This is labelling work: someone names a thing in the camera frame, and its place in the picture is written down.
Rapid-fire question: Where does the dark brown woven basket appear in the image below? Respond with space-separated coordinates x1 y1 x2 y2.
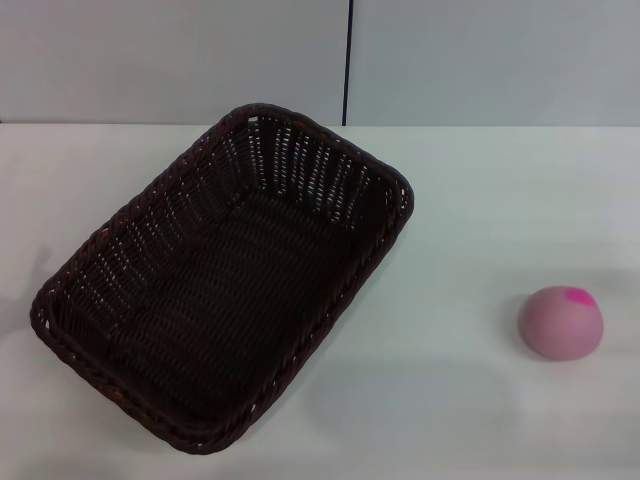
28 102 416 457

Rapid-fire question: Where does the pink ball with magenta spot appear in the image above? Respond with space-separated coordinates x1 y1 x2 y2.
518 285 605 361

